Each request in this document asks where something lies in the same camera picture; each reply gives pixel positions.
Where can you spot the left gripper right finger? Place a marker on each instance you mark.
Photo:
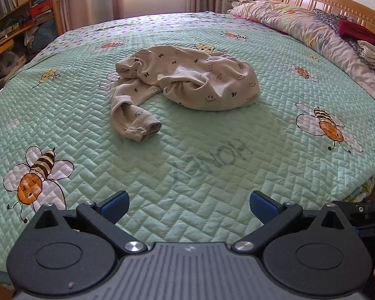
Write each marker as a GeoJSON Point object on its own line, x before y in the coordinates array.
{"type": "Point", "coordinates": [274, 216]}

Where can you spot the floral folded duvet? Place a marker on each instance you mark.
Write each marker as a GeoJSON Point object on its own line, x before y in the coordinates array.
{"type": "Point", "coordinates": [319, 31]}

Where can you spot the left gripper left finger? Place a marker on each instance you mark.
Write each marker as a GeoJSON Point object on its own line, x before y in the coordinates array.
{"type": "Point", "coordinates": [100, 219]}

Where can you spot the wooden bookshelf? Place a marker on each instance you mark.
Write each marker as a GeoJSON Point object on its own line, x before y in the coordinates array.
{"type": "Point", "coordinates": [15, 15]}

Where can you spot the wooden headboard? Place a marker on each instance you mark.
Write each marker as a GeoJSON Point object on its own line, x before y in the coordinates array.
{"type": "Point", "coordinates": [362, 14]}

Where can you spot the green quilted bee bedspread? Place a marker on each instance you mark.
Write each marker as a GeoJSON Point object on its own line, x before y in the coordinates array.
{"type": "Point", "coordinates": [309, 138]}

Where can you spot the dark red cloth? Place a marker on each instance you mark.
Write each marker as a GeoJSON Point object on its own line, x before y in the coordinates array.
{"type": "Point", "coordinates": [351, 31]}

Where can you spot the beige smiley print baby garment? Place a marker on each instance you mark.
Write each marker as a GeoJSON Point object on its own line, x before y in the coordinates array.
{"type": "Point", "coordinates": [192, 78]}

